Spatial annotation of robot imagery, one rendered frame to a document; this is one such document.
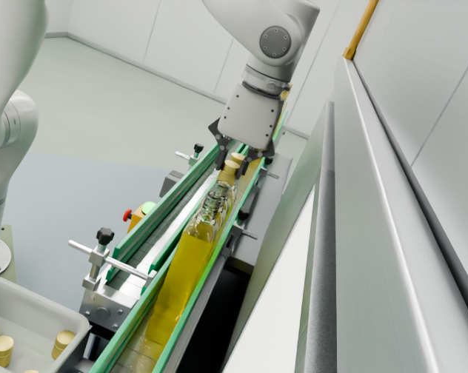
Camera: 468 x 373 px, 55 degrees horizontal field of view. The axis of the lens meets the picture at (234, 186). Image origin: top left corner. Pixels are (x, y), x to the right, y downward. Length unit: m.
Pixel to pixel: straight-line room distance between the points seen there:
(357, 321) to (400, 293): 0.04
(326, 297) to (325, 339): 0.04
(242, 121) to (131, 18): 6.46
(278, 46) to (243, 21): 0.06
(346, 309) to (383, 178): 0.09
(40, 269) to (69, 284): 0.10
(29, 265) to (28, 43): 0.68
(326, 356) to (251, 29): 0.54
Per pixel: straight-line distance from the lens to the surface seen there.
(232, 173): 0.86
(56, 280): 1.37
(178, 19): 6.97
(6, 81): 0.97
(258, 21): 0.70
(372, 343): 0.18
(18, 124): 1.05
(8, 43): 0.95
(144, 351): 0.82
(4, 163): 1.11
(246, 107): 0.81
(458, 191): 0.23
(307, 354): 0.24
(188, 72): 6.97
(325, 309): 0.28
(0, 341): 0.88
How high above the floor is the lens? 1.63
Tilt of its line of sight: 23 degrees down
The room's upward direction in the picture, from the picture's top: 22 degrees clockwise
